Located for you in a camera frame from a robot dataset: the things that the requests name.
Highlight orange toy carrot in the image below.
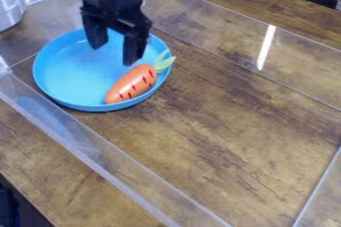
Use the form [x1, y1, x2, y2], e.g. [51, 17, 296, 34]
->
[104, 50, 175, 105]

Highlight blue round plastic tray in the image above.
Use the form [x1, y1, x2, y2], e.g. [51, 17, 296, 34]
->
[32, 29, 171, 112]

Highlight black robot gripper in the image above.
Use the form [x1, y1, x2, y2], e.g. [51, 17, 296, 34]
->
[82, 0, 153, 66]

